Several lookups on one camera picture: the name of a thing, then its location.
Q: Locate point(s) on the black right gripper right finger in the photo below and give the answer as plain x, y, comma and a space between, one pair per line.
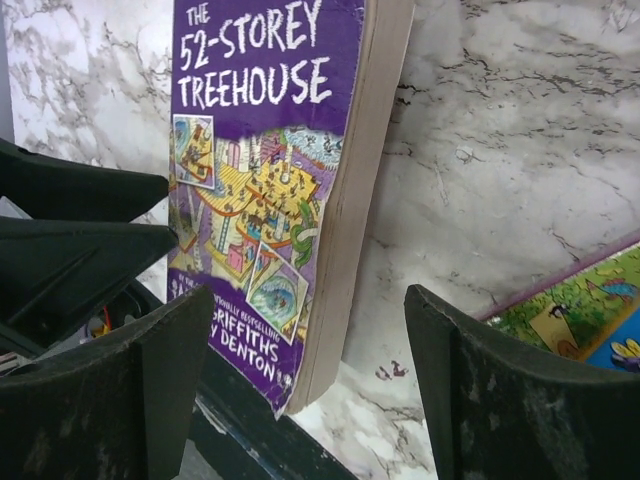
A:
498, 408

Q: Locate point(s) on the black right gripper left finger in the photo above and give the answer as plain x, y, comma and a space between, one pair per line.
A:
118, 407

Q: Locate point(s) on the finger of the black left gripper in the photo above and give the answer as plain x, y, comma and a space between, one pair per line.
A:
56, 274
54, 189

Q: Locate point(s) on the purple 52-Storey Treehouse book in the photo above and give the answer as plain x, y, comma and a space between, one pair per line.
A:
279, 113

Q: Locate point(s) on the purple green bottom book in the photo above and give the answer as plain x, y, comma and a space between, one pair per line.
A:
590, 314

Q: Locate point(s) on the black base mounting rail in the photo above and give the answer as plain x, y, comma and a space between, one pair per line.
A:
235, 431

